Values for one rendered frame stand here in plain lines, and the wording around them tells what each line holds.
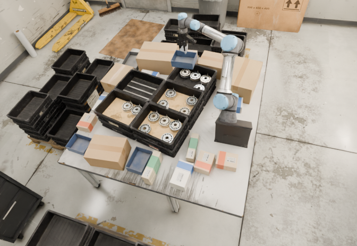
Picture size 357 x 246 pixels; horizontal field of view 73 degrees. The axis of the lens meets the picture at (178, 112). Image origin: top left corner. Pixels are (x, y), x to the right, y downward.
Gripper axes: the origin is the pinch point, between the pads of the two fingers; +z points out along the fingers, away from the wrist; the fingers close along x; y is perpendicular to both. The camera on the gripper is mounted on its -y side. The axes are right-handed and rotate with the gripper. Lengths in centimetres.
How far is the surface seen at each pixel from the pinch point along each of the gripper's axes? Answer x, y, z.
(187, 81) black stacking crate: 3.5, -1.1, 29.6
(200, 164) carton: 82, -37, 45
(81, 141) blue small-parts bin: 87, 75, 52
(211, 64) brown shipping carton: -21.1, -18.7, 23.6
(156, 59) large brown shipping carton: -10.6, 37.0, 20.5
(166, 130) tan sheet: 63, -2, 37
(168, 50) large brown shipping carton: -28.0, 29.9, 18.5
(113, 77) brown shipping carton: 21, 73, 28
